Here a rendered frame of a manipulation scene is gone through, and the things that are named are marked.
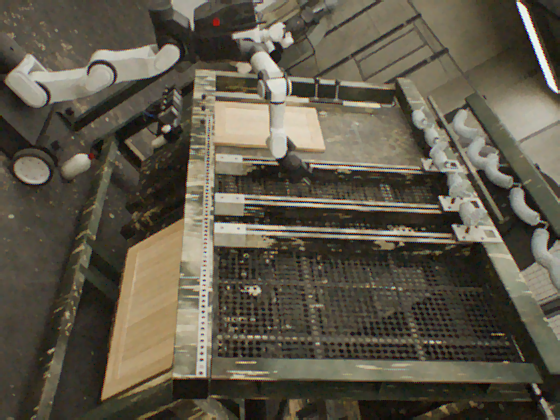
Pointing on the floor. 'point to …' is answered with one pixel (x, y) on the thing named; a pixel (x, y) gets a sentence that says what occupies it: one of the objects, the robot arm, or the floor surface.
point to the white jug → (76, 166)
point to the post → (115, 100)
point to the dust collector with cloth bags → (299, 34)
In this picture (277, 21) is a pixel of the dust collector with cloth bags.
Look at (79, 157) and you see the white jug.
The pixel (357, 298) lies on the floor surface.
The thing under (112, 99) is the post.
